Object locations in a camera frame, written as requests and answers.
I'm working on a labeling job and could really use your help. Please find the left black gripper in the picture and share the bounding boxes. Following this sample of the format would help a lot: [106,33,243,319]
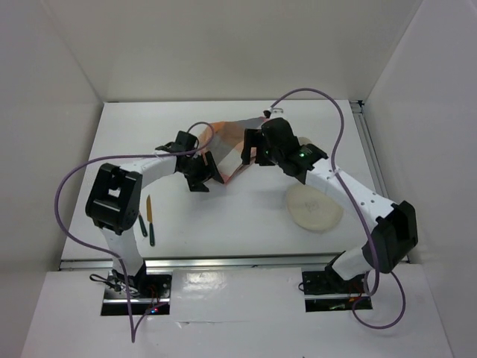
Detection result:
[179,150,224,192]

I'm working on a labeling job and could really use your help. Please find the checkered orange blue cloth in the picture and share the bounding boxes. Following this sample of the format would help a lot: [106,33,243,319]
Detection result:
[206,116,267,184]

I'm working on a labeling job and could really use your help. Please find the blue mug cream inside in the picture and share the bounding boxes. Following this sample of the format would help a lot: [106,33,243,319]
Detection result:
[298,136,312,145]

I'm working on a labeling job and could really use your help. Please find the gold knife green handle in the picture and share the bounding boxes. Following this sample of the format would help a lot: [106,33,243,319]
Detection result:
[146,196,156,247]

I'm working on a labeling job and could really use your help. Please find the gold fork green handle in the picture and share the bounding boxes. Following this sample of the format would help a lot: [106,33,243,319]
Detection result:
[138,213,148,237]

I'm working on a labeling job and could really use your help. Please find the cream round plate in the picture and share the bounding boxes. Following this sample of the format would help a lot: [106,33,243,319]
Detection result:
[285,183,344,233]

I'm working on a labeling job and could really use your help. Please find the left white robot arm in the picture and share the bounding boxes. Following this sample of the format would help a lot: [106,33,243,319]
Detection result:
[86,146,224,298]

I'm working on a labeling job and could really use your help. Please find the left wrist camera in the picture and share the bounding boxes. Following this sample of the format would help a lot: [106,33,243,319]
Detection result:
[155,131,198,155]

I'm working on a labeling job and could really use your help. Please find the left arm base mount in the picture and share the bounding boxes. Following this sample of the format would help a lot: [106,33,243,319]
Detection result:
[89,272,172,316]

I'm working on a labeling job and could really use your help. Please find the front aluminium rail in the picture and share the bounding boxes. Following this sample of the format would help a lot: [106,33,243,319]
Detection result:
[59,253,338,271]

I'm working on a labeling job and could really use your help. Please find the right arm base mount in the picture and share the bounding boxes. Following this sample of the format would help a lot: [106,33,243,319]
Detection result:
[298,271,373,313]

